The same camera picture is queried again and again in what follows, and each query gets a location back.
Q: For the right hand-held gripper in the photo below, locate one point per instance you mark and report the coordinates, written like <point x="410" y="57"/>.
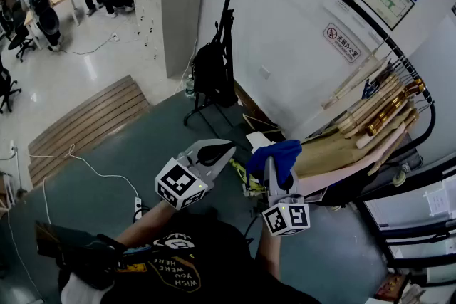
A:
<point x="286" y="219"/>

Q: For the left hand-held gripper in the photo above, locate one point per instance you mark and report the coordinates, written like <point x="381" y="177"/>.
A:
<point x="181" y="185"/>

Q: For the blue cloth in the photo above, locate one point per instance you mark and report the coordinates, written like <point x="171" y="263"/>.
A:
<point x="278" y="153"/>

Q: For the person's left forearm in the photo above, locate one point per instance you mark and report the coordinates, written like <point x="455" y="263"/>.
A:
<point x="149" y="220"/>

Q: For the person's right forearm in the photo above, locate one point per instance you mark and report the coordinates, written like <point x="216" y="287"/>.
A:
<point x="269" y="252"/>

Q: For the bunch of wooden hangers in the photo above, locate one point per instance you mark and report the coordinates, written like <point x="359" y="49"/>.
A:
<point x="377" y="107"/>

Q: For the yellow black tool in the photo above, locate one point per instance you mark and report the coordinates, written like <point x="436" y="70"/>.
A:
<point x="249" y="181"/>

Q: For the white paper sheet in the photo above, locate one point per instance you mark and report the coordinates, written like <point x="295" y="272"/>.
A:
<point x="258" y="142"/>

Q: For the clear water bottle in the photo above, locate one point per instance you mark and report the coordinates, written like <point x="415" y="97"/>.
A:
<point x="189" y="87"/>

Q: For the person's black printed t-shirt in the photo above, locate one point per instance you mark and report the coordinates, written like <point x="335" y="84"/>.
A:
<point x="213" y="260"/>

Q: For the wooden slatted platform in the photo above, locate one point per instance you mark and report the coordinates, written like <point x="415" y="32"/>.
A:
<point x="89" y="124"/>

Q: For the black metal shelf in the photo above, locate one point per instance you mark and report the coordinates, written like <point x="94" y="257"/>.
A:
<point x="409" y="235"/>

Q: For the brown snack box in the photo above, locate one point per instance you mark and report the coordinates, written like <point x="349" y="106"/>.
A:
<point x="390" y="288"/>

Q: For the white no-smoking sign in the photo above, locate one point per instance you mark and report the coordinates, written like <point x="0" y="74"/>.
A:
<point x="342" y="42"/>

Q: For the black waist bag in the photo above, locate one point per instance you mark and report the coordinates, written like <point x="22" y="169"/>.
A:
<point x="78" y="252"/>

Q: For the white paper card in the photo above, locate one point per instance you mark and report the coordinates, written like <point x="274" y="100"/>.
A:
<point x="440" y="197"/>

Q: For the person's white trousers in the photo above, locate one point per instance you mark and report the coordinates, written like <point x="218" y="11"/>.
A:
<point x="80" y="292"/>

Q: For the black office chair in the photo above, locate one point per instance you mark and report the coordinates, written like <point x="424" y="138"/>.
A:
<point x="19" y="41"/>
<point x="5" y="82"/>

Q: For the brown wooden frame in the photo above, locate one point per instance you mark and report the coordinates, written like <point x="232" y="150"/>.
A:
<point x="256" y="114"/>

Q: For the white wall socket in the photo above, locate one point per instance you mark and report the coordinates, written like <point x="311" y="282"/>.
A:
<point x="263" y="72"/>

